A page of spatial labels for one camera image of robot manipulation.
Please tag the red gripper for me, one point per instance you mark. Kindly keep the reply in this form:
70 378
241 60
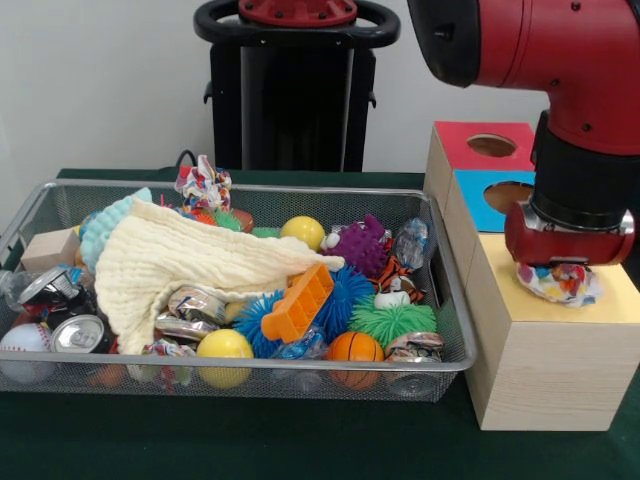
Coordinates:
565 247

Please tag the polka dot cloth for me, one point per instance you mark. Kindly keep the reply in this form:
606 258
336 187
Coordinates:
560 287

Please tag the floral patterned cloth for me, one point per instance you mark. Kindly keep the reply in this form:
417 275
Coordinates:
200 185

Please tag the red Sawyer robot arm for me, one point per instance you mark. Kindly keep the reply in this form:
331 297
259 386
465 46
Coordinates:
550 50

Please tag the wooden box with three holes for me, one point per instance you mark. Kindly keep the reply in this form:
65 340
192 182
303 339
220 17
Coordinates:
550 370

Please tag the clear mesh bin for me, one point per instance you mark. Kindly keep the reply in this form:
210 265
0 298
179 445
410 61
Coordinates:
300 385

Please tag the green spiky ball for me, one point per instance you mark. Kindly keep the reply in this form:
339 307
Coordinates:
395 320

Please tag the purple spiky toy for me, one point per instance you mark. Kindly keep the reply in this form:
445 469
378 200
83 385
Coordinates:
365 247

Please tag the blue spiky ball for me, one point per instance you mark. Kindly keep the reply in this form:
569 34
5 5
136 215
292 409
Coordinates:
350 295

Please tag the orange mini basketball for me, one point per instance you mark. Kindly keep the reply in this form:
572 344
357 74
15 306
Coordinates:
355 347

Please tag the yellow plastic ball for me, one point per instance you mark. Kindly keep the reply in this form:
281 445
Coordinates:
225 345
302 232

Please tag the orange plastic block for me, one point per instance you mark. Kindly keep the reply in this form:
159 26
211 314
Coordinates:
300 305

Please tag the dark green tablecloth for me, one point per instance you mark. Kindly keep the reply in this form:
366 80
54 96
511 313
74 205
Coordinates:
250 440

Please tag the cream waffle cloth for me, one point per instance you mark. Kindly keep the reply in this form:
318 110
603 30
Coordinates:
190 250

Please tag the white baseball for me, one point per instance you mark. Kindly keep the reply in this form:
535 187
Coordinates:
25 337

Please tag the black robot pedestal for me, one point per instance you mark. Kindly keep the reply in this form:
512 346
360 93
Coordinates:
295 100

